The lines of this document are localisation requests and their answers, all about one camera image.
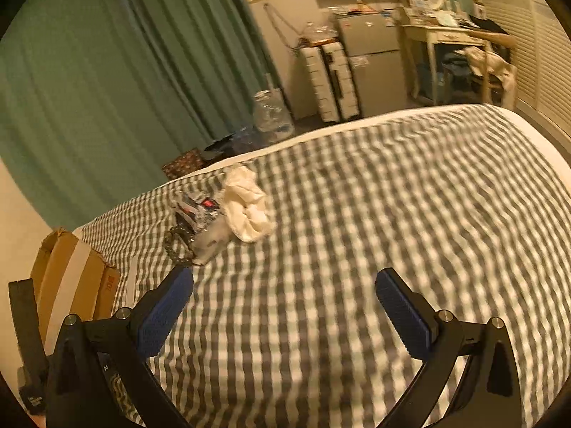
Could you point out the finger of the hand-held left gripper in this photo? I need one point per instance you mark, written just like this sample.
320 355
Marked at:
24 321

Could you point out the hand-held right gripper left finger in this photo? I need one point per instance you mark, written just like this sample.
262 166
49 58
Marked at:
165 316

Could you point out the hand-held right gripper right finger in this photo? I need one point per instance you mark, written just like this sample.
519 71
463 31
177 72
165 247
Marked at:
401 312

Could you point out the cardboard box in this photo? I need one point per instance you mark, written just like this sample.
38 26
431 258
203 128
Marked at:
71 285

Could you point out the grey checked bed sheet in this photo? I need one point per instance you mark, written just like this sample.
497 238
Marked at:
357 232

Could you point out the floral print tissue pack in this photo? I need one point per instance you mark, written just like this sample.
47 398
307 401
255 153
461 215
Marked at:
198 207

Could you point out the white cloth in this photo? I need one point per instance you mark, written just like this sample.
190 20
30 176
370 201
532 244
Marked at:
247 209

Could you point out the brown patterned box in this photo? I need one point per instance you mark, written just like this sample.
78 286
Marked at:
183 164

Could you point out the large clear water bottle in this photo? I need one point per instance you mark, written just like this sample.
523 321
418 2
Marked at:
272 113

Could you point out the white ribbed suitcase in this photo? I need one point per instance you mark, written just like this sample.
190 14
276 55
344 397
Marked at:
341 80
314 82

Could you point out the green curtain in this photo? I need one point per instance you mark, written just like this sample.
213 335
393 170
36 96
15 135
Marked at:
111 76

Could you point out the dark blue bag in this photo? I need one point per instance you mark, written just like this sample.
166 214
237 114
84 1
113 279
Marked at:
453 64

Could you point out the grey mini fridge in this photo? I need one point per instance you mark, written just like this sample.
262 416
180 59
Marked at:
372 58

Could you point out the wooden chair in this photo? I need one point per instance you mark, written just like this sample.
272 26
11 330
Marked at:
490 67

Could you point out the cream clothes on chair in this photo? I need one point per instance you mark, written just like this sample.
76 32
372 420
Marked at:
486 64

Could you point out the cream dressing table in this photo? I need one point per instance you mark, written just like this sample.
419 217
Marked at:
439 35

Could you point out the empty clear plastic bottles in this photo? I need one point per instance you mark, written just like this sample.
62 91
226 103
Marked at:
319 31

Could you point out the white louvered door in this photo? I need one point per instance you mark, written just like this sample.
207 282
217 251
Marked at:
531 44

